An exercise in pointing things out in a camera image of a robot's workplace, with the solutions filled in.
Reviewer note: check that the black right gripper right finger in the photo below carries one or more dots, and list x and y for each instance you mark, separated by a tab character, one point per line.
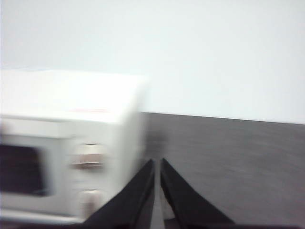
190	205

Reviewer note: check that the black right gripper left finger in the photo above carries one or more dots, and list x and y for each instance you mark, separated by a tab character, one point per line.
133	202

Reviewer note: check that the cream white toaster oven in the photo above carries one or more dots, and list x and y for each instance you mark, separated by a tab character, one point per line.
71	95

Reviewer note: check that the beige timer knob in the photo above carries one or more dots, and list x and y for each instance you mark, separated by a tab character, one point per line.
91	202

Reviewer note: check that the beige temperature knob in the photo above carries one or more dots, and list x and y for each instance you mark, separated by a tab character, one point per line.
88	156

